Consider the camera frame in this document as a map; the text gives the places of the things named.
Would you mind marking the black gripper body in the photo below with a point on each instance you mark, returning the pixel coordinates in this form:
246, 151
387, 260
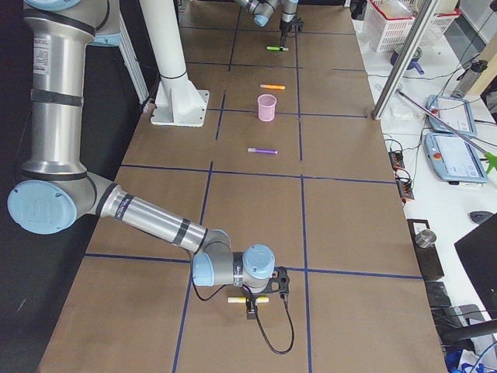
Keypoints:
252, 298
285, 27

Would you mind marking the green marker pen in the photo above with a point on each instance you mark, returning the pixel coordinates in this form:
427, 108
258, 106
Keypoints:
276, 48

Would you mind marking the yellow marker pen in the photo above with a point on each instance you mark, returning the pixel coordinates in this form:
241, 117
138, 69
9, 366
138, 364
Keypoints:
243, 300

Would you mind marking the orange marker pen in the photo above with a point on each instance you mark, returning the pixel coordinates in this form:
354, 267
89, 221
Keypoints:
272, 87

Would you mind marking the purple marker pen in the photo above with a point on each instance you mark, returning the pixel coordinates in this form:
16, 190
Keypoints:
264, 151

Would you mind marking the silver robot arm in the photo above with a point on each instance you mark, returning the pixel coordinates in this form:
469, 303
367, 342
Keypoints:
57, 189
262, 12

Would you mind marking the pink mesh pen holder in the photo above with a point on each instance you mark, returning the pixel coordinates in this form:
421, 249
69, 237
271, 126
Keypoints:
266, 107

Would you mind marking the white plastic basket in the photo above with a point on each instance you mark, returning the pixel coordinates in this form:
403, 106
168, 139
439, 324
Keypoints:
385, 32

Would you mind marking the black box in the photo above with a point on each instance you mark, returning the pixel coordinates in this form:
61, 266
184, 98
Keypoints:
428, 260

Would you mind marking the small metal cup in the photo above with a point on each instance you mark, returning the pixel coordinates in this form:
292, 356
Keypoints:
425, 238

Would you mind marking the far teach pendant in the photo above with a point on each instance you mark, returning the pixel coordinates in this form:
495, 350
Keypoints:
454, 112

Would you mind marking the teach pendant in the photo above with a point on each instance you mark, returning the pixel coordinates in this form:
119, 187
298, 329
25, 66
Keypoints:
454, 112
453, 160

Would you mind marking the orange black power strip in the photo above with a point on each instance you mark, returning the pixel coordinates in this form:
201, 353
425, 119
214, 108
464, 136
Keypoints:
402, 176

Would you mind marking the near teach pendant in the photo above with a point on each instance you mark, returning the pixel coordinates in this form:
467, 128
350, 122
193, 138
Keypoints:
453, 160

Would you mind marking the black monitor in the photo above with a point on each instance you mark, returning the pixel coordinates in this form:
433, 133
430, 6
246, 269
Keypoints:
477, 253

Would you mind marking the black computer mouse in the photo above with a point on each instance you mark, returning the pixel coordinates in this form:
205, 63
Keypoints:
479, 217

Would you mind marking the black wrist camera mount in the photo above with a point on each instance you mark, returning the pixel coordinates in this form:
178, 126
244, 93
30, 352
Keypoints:
279, 282
296, 25

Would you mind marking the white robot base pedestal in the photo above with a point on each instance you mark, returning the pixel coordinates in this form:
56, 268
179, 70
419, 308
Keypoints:
178, 102

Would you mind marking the aluminium frame post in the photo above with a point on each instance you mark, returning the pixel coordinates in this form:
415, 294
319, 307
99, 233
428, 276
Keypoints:
419, 27

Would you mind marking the green handled reacher grabber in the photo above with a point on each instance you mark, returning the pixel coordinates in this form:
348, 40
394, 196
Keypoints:
488, 155

